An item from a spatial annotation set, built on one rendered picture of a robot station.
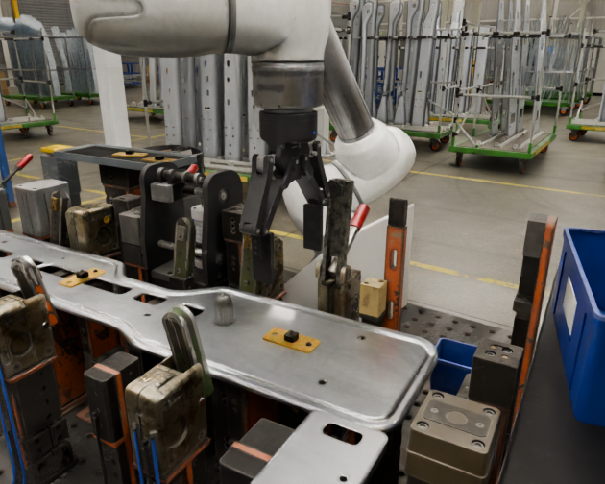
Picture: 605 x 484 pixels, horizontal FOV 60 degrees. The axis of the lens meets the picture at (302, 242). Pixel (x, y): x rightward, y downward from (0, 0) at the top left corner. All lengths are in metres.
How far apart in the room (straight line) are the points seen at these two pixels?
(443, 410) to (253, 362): 0.29
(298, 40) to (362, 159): 0.80
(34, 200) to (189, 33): 0.82
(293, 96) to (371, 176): 0.81
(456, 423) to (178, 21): 0.50
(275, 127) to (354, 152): 0.76
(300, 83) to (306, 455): 0.42
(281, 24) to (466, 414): 0.46
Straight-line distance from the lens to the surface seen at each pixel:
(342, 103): 1.34
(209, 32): 0.62
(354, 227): 0.92
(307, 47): 0.64
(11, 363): 0.94
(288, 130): 0.65
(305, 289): 1.30
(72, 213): 1.25
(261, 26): 0.63
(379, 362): 0.76
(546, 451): 0.62
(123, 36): 0.62
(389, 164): 1.44
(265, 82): 0.65
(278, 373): 0.73
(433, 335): 1.45
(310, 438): 0.63
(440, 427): 0.56
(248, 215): 0.64
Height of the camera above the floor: 1.41
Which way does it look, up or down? 20 degrees down
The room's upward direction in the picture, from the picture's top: straight up
